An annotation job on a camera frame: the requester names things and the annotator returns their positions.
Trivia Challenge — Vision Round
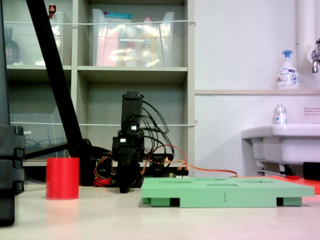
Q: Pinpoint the black clamp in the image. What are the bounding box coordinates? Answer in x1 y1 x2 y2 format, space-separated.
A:
149 153 174 177

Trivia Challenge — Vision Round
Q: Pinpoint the black box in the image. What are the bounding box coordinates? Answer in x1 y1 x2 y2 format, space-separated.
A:
302 161 320 181

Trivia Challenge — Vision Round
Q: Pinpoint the green shape sorter board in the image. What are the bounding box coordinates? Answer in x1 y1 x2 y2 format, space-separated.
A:
141 176 315 208

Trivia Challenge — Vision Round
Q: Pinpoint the white bottle yellow label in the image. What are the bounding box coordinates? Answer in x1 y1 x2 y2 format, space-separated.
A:
139 16 158 67

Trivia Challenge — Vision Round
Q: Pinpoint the white cord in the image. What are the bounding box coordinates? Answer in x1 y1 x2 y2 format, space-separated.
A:
9 120 199 127
3 20 197 27

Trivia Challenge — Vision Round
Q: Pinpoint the grey shelf unit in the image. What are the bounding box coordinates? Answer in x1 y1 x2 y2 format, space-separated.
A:
2 0 196 168

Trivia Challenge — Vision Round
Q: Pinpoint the clear bin with blue cable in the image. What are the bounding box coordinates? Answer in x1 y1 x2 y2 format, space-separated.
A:
9 113 69 161

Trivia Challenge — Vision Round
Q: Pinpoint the long black servo cable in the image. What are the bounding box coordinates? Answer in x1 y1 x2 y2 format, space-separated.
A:
138 99 176 162

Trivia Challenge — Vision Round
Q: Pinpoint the small clear sanitizer bottle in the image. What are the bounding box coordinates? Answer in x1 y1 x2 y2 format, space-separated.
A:
273 104 289 125

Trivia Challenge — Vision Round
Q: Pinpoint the white pump soap bottle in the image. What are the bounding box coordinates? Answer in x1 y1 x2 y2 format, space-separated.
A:
275 49 301 90

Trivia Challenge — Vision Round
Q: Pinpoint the black notched tripod leg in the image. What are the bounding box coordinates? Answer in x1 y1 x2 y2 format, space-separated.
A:
0 0 26 228

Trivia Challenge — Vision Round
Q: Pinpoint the orange servo cable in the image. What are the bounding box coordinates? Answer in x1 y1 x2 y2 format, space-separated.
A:
141 144 238 179

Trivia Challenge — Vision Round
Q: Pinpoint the dark round bottle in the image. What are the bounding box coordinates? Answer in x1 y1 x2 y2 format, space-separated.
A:
4 27 21 65

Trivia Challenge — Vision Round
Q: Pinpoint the large clear storage bin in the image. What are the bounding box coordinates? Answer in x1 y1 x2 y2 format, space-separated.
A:
91 8 185 68

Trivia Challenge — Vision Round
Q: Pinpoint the white sink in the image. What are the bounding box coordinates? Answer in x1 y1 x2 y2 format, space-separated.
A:
241 123 320 166

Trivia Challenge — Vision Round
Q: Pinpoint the clear bin with bottles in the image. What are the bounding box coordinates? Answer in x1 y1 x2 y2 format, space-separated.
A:
3 11 66 67

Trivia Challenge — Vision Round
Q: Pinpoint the metal faucet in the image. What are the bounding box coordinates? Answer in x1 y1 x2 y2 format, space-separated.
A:
308 38 320 74

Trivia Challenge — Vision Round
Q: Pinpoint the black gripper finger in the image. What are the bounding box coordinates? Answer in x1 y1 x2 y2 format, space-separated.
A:
127 159 140 194
116 159 129 194

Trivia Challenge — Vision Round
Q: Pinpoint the red text wall sticker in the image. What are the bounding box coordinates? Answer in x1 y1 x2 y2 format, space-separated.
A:
303 107 320 117

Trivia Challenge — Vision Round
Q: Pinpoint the red cylinder block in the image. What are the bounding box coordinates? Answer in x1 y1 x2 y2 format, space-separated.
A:
45 157 80 201

